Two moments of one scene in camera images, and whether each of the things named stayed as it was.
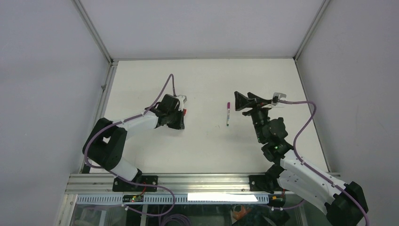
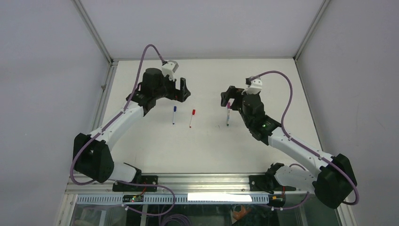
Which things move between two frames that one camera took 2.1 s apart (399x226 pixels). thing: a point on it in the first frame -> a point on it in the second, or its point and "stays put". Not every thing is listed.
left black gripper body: x=174 y=120 -> x=171 y=92
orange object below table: x=237 y=215 stays put
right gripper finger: x=241 y=101 -> x=225 y=96
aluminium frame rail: x=77 y=183 stays put
